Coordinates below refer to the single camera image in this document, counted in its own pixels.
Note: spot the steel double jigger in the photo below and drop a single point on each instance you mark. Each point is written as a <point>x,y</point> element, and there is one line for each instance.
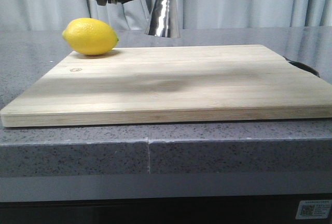
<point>163,20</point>

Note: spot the grey curtain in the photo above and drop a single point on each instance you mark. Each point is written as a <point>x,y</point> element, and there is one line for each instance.
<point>43,15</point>

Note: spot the wooden cutting board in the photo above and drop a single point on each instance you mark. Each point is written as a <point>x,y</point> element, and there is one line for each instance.
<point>170,84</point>

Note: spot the white QR code label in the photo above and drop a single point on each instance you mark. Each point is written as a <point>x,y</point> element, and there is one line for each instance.
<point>313,209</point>

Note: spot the yellow lemon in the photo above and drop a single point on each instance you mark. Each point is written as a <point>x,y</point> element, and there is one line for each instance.
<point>90,36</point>

